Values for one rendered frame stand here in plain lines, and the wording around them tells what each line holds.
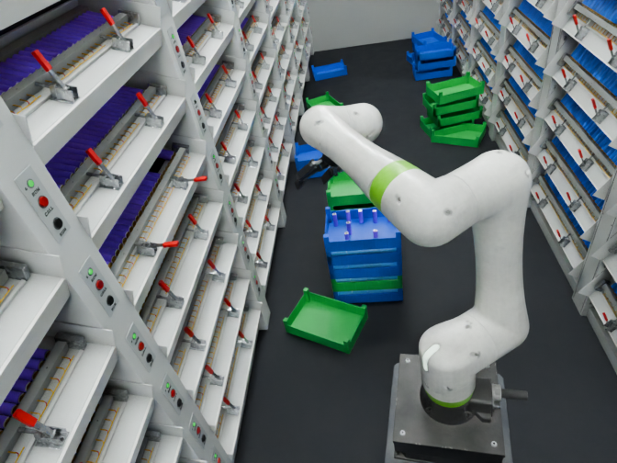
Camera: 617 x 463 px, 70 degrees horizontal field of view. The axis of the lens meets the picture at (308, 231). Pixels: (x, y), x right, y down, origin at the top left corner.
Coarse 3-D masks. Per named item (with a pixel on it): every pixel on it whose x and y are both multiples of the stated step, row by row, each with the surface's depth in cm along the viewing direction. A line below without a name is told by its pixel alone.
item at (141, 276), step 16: (176, 144) 132; (192, 144) 134; (192, 160) 133; (192, 176) 126; (176, 192) 120; (192, 192) 126; (160, 208) 114; (176, 208) 115; (160, 224) 110; (176, 224) 114; (144, 240) 105; (160, 240) 106; (144, 256) 101; (160, 256) 104; (128, 272) 97; (144, 272) 97; (128, 288) 93; (144, 288) 95
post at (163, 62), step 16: (80, 0) 109; (144, 0) 108; (176, 32) 121; (160, 48) 116; (144, 64) 119; (160, 64) 119; (176, 64) 120; (192, 80) 130; (192, 112) 128; (176, 128) 131; (192, 128) 130; (208, 128) 140; (208, 144) 139; (208, 160) 138; (208, 176) 141; (224, 176) 152; (224, 192) 150; (224, 208) 149; (224, 224) 154; (240, 224) 165; (240, 240) 163; (240, 256) 164; (256, 272) 182
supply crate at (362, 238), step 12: (372, 216) 188; (384, 216) 188; (336, 228) 187; (360, 228) 184; (372, 228) 183; (384, 228) 182; (396, 228) 181; (324, 240) 173; (336, 240) 181; (348, 240) 172; (360, 240) 171; (372, 240) 171; (384, 240) 171; (396, 240) 170
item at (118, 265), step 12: (180, 156) 129; (168, 168) 123; (168, 180) 120; (156, 192) 115; (168, 192) 118; (156, 204) 112; (144, 216) 107; (144, 228) 106; (132, 240) 101; (120, 252) 97; (120, 264) 95
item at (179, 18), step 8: (168, 0) 117; (176, 0) 130; (184, 0) 130; (192, 0) 135; (200, 0) 144; (176, 8) 125; (184, 8) 128; (192, 8) 137; (176, 16) 123; (184, 16) 130; (176, 24) 124
